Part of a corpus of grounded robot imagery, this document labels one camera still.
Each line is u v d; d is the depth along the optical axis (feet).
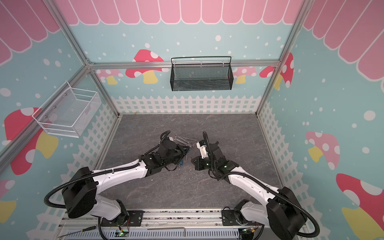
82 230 2.33
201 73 3.11
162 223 2.41
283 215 1.33
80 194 1.39
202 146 2.41
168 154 2.05
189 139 3.46
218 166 2.04
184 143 3.21
